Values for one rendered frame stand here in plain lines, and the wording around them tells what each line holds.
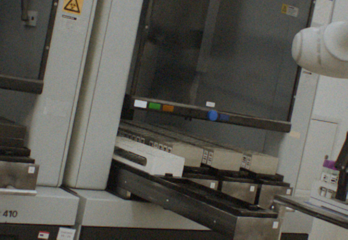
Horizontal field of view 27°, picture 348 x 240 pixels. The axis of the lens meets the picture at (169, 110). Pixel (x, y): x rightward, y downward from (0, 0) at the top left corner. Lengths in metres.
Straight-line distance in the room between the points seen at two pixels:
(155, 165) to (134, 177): 0.07
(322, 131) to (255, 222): 2.56
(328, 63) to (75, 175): 0.69
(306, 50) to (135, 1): 0.47
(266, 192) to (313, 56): 0.58
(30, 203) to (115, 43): 0.46
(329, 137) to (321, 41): 2.47
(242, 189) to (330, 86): 2.09
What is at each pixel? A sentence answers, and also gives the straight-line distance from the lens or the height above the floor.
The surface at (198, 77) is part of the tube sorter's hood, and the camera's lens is 2.03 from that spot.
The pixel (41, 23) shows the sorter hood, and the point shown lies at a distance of 1.76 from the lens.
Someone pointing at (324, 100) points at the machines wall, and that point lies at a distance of 4.10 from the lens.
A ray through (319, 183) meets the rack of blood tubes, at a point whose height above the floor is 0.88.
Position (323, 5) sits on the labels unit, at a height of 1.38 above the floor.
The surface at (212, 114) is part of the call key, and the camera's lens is 2.05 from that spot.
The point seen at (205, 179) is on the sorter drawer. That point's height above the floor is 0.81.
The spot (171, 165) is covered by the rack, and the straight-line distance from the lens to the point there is 1.86.
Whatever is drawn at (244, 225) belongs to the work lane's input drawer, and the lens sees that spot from 1.57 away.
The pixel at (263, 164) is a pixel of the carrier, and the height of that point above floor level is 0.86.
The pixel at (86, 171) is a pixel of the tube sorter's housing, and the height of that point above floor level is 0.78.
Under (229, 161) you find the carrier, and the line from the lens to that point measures 2.15.
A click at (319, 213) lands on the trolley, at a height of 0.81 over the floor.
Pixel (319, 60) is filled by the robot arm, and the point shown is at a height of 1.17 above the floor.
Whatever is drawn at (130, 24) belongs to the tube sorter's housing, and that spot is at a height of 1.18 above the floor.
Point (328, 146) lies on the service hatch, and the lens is 4.18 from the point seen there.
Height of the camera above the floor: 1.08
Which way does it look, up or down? 3 degrees down
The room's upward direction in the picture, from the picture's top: 11 degrees clockwise
